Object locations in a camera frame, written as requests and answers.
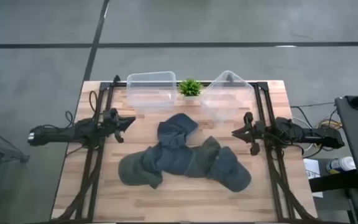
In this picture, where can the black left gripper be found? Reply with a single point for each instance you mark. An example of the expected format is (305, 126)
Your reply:
(112, 123)

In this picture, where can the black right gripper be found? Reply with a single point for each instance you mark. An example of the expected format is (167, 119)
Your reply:
(256, 130)

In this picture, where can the green denim cap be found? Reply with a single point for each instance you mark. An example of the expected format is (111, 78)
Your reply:
(207, 152)
(132, 169)

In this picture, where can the blue denim cap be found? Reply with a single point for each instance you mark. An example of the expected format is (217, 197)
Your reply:
(179, 124)
(228, 171)
(172, 161)

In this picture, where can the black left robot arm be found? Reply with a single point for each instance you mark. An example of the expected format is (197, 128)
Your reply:
(61, 132)

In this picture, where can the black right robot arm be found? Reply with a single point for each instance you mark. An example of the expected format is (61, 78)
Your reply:
(322, 138)

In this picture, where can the clear plastic container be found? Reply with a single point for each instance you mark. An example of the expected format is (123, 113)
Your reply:
(228, 99)
(151, 93)

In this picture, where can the small green potted plant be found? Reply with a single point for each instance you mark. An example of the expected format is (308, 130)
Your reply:
(190, 87)

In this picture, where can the white paper sheet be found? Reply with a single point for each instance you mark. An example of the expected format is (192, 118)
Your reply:
(311, 166)

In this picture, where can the black bar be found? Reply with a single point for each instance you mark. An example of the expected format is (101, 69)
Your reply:
(331, 183)

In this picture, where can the white bottle with label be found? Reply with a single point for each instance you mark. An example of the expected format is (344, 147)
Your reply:
(343, 164)

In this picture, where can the black aluminium frame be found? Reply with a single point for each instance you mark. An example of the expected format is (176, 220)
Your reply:
(261, 85)

